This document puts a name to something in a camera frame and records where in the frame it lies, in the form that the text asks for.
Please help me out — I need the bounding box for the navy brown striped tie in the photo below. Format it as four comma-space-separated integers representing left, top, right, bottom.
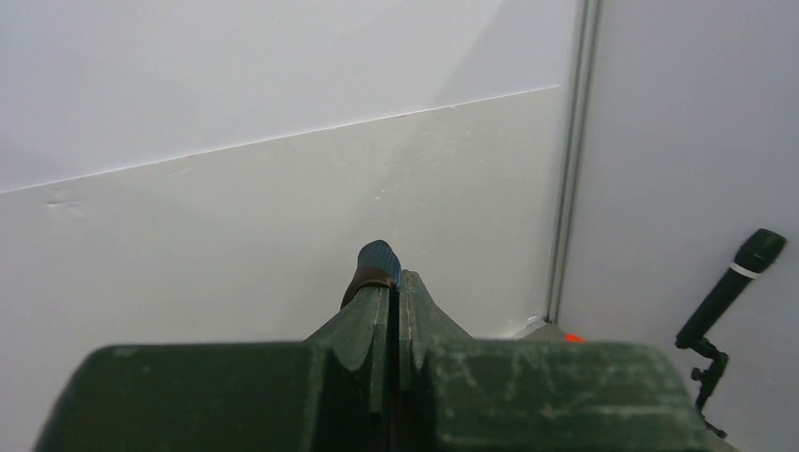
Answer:
340, 239, 402, 310

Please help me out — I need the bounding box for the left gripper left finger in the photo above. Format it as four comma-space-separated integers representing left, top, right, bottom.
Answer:
35, 286, 390, 451

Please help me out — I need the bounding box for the black handheld microphone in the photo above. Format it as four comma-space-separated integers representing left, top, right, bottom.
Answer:
676, 229, 788, 349

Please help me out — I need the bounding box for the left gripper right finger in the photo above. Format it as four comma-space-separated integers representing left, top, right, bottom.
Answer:
398, 270, 709, 451

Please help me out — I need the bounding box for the black microphone tripod right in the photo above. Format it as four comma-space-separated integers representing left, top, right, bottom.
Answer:
690, 338, 729, 440

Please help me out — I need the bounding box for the orange block in corner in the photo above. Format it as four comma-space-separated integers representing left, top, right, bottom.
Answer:
564, 333, 587, 344

